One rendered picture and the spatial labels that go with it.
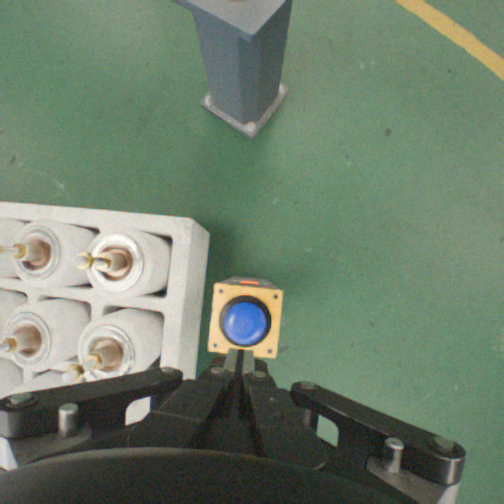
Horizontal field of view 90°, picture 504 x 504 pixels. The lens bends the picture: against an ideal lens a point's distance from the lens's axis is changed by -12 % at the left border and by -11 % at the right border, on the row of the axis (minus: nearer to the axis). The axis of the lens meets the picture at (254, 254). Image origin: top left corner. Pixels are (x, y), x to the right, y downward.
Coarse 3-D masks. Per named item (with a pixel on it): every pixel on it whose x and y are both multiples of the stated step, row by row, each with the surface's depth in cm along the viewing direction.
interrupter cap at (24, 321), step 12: (24, 312) 34; (12, 324) 34; (24, 324) 34; (36, 324) 34; (36, 336) 35; (48, 336) 34; (36, 348) 34; (48, 348) 34; (24, 360) 34; (36, 360) 34
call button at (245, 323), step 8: (240, 304) 27; (248, 304) 27; (232, 312) 27; (240, 312) 27; (248, 312) 27; (256, 312) 27; (232, 320) 27; (240, 320) 27; (248, 320) 27; (256, 320) 27; (264, 320) 27; (232, 328) 27; (240, 328) 27; (248, 328) 27; (256, 328) 27; (264, 328) 27; (232, 336) 27; (240, 336) 27; (248, 336) 27; (256, 336) 27
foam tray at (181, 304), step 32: (96, 224) 43; (128, 224) 43; (160, 224) 43; (192, 224) 43; (192, 256) 45; (0, 288) 46; (32, 288) 42; (64, 288) 42; (192, 288) 48; (192, 320) 50; (0, 352) 41; (192, 352) 53
